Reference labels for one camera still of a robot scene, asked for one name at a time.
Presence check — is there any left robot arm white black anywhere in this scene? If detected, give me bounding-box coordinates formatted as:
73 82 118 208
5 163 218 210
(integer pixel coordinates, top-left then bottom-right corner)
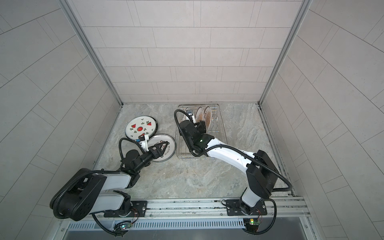
50 141 169 221

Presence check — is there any left aluminium corner profile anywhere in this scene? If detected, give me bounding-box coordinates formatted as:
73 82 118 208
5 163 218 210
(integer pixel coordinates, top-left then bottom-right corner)
58 0 124 107

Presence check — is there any aluminium corner profile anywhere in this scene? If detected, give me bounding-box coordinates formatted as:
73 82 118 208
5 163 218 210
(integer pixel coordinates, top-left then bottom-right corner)
58 0 124 107
259 0 312 106

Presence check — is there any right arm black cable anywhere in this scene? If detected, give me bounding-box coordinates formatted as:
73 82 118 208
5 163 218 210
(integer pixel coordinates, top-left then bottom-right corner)
173 109 294 236

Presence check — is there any circuit board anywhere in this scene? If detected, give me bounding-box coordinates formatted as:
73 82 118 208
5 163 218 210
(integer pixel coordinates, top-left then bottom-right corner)
114 221 132 234
243 219 261 233

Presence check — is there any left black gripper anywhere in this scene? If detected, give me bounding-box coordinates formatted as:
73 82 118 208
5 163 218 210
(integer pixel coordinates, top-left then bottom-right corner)
133 143 168 174

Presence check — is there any left circuit board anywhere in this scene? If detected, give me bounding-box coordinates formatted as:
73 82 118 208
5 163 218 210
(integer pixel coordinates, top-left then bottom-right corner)
114 221 132 234

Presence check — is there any aluminium mounting rail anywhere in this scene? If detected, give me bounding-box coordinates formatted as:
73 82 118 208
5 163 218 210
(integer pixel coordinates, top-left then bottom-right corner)
95 197 310 220

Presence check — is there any white plate fruit pattern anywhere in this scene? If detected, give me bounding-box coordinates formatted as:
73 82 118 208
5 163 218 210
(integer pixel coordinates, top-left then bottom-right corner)
125 116 158 140

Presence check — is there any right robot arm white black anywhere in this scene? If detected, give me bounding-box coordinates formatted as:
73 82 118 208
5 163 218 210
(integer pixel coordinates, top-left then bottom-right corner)
176 120 293 215

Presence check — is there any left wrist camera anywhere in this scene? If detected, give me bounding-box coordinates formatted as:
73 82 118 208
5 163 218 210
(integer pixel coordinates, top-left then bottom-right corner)
136 134 149 154

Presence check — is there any metal wire dish rack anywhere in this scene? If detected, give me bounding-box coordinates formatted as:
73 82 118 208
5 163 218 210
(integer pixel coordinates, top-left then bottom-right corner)
175 103 228 160

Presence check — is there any sunburst pattern plate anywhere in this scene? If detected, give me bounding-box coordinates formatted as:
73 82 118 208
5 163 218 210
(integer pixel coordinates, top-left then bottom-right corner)
203 106 212 131

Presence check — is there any right aluminium corner profile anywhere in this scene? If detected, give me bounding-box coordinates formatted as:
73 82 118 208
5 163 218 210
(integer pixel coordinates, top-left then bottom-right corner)
259 0 312 106

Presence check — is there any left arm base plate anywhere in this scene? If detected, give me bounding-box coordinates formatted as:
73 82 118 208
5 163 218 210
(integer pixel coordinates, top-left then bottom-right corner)
104 201 148 218

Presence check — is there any right circuit board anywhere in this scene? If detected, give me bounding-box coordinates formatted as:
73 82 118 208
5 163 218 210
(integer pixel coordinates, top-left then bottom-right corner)
243 219 261 233

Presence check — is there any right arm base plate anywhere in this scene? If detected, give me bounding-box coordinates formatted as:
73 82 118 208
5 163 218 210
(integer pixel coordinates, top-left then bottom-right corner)
222 199 268 217

